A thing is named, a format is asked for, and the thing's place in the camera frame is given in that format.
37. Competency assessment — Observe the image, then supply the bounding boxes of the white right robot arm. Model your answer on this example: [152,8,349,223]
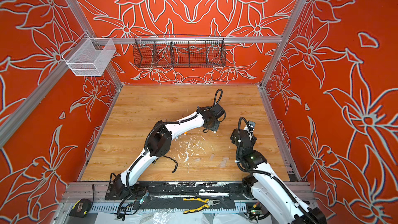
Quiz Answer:
[230,117,327,224]

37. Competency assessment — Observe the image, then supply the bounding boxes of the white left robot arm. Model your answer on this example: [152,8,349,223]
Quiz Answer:
[105,103,226,200]

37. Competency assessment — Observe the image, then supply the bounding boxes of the yellow black pliers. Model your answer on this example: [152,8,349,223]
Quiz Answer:
[182,197,221,215]

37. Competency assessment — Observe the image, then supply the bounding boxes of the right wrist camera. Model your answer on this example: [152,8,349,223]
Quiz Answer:
[247,121,256,131]

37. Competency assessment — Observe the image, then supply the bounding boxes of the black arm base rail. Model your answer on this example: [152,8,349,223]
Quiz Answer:
[104,181,259,201]

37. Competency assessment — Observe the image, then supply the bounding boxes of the black wire wall basket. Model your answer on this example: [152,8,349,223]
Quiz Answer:
[133,35,227,68]

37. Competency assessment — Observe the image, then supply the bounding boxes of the white wire mesh basket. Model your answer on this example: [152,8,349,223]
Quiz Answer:
[61,32,116,77]

